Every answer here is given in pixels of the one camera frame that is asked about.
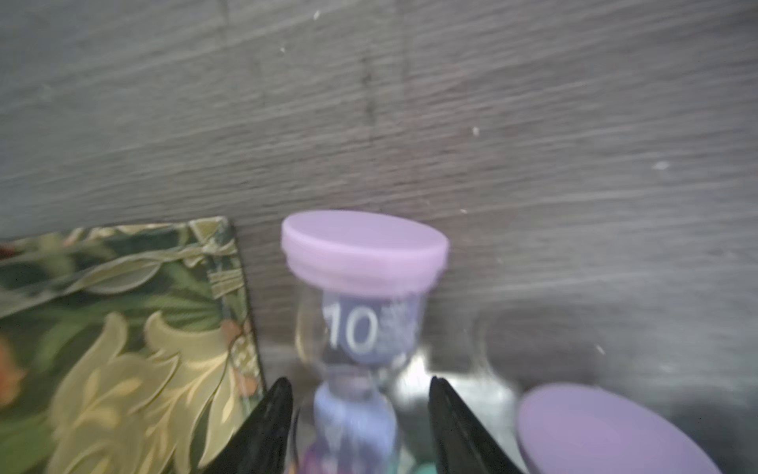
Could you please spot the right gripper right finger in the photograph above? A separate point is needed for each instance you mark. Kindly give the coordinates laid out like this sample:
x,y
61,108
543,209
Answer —
x,y
461,442

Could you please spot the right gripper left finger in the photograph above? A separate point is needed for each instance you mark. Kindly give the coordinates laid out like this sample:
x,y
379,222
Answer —
x,y
260,445

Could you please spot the purple hourglass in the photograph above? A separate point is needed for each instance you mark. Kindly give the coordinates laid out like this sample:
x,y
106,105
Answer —
x,y
364,280
575,428

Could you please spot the cream canvas tote bag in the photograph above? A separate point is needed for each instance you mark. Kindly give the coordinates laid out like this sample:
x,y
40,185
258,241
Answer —
x,y
125,349

